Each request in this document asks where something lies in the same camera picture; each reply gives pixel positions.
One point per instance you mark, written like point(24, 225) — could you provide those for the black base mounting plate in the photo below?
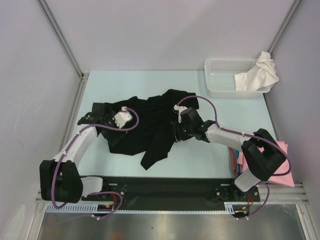
point(171, 193)

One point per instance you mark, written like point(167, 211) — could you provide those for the white slotted cable duct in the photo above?
point(106, 208)

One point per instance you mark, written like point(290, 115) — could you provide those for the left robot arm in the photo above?
point(128, 131)

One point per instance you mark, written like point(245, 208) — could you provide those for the white t shirt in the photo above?
point(262, 74)

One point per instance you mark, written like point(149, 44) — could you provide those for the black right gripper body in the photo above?
point(187, 129)

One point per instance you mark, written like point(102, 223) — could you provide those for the aluminium frame rail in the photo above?
point(279, 194)

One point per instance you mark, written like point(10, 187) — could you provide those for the pink folded t shirt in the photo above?
point(266, 163)

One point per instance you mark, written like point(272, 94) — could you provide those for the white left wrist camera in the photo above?
point(122, 117)

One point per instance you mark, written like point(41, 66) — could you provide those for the teal folded t shirt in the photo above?
point(239, 161)

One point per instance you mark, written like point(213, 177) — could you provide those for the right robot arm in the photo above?
point(234, 139)

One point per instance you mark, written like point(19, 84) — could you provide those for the red folded t shirt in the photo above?
point(234, 161)

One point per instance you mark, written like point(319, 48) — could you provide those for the white plastic basket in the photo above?
point(220, 77)

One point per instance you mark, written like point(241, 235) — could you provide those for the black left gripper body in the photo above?
point(110, 120)

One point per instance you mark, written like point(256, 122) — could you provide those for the black t shirt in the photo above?
point(154, 135)

